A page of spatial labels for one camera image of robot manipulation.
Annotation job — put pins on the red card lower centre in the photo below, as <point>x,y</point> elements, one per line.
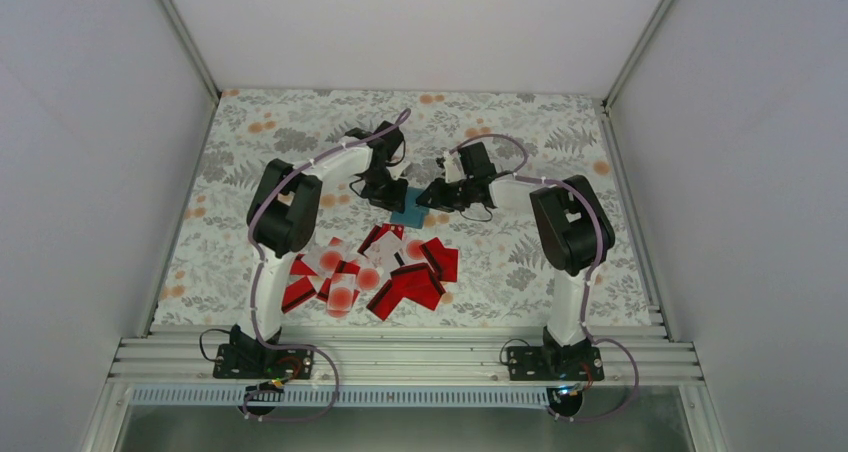
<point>416,283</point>

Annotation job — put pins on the white red-dot card lower left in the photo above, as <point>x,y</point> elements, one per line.
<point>342,294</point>

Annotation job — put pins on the red card striped right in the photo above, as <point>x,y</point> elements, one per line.
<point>430,253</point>

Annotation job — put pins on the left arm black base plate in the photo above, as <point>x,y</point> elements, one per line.
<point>235,362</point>

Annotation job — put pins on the floral patterned table mat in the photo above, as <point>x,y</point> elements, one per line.
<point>504,279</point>

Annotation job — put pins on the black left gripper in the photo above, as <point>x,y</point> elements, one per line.
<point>392,201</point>

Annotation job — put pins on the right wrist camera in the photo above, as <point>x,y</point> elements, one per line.
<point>452,168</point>

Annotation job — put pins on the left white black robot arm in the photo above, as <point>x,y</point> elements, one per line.
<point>282,216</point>

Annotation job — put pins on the aluminium corner post left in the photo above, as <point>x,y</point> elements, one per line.
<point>190,48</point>

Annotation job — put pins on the blue leather card holder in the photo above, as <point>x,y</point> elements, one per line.
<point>414,214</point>

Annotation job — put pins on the blue slotted cable duct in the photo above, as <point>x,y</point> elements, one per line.
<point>348,396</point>

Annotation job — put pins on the white blossom VIP card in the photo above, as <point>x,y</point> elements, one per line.
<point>382,252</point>

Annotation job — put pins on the red card lower left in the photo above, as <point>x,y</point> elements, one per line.
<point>297,293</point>

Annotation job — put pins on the aluminium rail base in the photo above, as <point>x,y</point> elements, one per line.
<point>412,356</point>

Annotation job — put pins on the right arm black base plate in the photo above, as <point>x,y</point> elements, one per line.
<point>539,364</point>

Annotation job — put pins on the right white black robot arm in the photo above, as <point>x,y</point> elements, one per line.
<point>574,232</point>

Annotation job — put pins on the aluminium corner post right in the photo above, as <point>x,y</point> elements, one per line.
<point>634,58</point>

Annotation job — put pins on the aluminium corner post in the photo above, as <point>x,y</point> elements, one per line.
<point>634,58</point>
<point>190,48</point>

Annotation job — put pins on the red card far right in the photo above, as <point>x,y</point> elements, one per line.
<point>447,264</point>

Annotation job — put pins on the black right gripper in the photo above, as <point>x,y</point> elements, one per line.
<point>440,198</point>

